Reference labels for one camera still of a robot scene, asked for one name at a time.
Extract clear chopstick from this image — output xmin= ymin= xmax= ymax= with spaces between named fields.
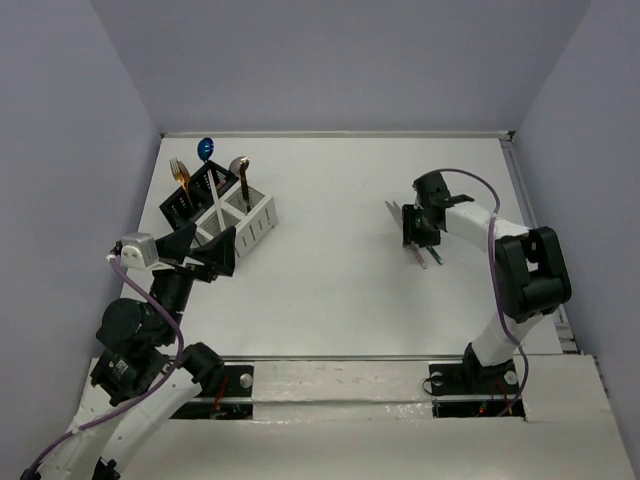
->
xmin=182 ymin=173 xmax=213 ymax=222
xmin=206 ymin=162 xmax=226 ymax=233

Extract copper fork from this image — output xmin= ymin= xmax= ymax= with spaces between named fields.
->
xmin=178 ymin=161 xmax=196 ymax=214

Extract gold fork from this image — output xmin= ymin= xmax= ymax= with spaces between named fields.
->
xmin=169 ymin=158 xmax=183 ymax=189

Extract silver spoon pink handle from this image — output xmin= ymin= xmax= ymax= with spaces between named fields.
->
xmin=217 ymin=156 xmax=246 ymax=190

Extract gold knife black handle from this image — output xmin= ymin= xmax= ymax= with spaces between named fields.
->
xmin=239 ymin=157 xmax=251 ymax=213

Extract blue metallic spoon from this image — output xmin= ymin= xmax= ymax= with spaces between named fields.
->
xmin=197 ymin=137 xmax=215 ymax=164

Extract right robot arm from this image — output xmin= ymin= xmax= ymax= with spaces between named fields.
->
xmin=400 ymin=169 xmax=572 ymax=392

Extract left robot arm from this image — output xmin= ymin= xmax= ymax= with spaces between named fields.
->
xmin=22 ymin=223 xmax=236 ymax=479

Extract black utensil container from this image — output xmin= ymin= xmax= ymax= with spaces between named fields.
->
xmin=160 ymin=159 xmax=239 ymax=231

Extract white utensil container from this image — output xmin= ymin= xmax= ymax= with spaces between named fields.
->
xmin=195 ymin=183 xmax=278 ymax=258

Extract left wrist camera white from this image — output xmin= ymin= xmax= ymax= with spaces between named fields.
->
xmin=106 ymin=232 xmax=171 ymax=271

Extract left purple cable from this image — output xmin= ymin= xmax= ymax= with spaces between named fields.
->
xmin=22 ymin=257 xmax=185 ymax=480

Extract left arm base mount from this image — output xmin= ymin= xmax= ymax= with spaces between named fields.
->
xmin=172 ymin=363 xmax=254 ymax=421

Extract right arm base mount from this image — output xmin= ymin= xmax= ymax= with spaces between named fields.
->
xmin=421 ymin=362 xmax=526 ymax=419

